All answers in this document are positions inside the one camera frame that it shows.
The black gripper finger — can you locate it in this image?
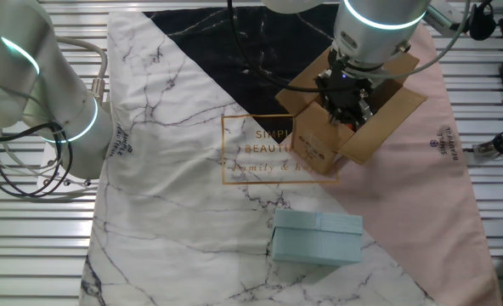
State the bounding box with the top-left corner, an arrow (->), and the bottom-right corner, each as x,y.
324,104 -> 342,125
342,108 -> 364,128

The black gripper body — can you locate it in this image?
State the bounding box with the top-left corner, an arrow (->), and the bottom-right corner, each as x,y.
314,57 -> 376,112

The brown cardboard box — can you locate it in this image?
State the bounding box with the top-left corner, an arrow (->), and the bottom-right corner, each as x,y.
275,45 -> 428,176

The light blue gift box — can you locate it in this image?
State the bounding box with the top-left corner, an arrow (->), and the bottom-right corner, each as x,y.
270,207 -> 365,268

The marble pink black tablecloth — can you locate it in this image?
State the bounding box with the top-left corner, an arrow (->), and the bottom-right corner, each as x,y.
79,10 -> 503,306

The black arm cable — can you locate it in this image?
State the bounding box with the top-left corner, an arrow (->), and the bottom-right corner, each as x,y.
227,0 -> 359,94

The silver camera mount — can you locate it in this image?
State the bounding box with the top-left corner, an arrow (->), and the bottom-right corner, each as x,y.
472,129 -> 503,156

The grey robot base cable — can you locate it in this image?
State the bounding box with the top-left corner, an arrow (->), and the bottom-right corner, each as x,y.
55,36 -> 110,105

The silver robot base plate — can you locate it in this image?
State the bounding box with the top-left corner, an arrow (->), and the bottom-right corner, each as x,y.
36,143 -> 100,189

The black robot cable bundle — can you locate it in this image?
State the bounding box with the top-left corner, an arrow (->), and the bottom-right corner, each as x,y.
0,122 -> 75,199

